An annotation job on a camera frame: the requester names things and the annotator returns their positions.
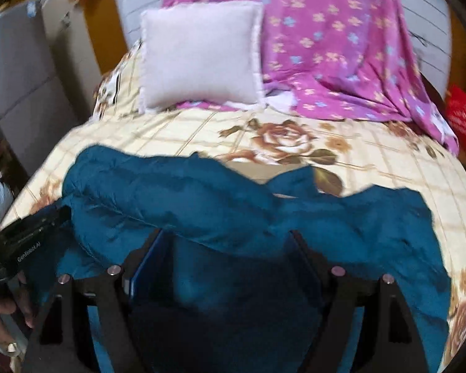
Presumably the blue padded jacket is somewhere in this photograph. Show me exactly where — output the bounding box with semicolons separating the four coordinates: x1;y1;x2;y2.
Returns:
27;145;453;373

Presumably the white square pillow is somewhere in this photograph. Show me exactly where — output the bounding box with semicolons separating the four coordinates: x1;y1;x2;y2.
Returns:
138;1;267;114

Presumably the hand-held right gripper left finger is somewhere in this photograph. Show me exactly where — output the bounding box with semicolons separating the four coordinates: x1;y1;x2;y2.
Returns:
21;227;175;373

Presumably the person's left hand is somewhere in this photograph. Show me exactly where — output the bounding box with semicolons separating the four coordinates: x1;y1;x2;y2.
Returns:
0;270;35;355

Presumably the pink floral sheet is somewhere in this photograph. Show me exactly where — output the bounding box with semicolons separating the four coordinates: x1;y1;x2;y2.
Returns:
161;0;461;156

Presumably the grey cabinet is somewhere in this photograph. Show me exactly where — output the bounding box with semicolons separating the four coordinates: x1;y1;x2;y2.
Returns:
0;0;82;172

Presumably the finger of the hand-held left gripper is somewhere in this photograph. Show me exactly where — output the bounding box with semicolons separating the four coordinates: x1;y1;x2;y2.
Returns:
27;205;72;239

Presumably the cream plaid floral bed sheet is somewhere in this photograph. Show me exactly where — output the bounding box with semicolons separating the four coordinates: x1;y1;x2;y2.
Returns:
0;41;466;370

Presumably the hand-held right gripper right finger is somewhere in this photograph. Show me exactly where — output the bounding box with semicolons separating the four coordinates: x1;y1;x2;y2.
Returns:
289;229;430;373

